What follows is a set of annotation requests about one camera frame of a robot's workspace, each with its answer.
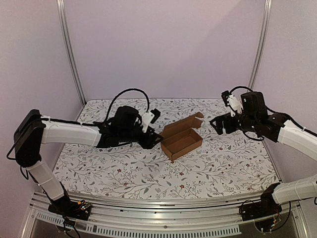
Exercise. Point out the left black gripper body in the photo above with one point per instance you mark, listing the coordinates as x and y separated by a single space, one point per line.
145 143

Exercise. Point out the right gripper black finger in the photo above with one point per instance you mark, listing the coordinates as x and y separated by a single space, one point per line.
218 128
217 119

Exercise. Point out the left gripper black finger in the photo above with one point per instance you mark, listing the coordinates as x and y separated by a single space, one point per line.
156 142
157 135

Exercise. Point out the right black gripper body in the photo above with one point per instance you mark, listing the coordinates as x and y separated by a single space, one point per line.
227 123

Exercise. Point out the brown cardboard box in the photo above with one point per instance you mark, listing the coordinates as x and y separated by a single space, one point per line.
179 138

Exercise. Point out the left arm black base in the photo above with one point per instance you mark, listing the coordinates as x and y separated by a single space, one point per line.
77 210

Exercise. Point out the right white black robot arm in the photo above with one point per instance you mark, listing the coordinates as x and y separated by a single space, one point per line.
250 114

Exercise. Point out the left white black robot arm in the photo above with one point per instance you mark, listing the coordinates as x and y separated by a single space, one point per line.
127 126

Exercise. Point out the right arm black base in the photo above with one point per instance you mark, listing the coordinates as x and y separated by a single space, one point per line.
250 210

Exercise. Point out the floral patterned table mat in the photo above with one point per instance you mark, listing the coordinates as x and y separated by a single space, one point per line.
223 165

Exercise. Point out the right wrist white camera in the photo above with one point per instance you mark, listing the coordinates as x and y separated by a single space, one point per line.
232 102

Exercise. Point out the front aluminium rail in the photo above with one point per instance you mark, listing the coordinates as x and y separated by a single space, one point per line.
141 218

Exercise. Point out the right aluminium frame post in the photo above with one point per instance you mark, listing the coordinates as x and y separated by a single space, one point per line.
261 43

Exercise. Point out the aluminium frame post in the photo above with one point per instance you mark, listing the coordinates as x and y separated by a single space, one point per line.
69 50
261 43

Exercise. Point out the left aluminium frame post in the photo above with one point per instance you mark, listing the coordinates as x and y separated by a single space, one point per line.
69 50

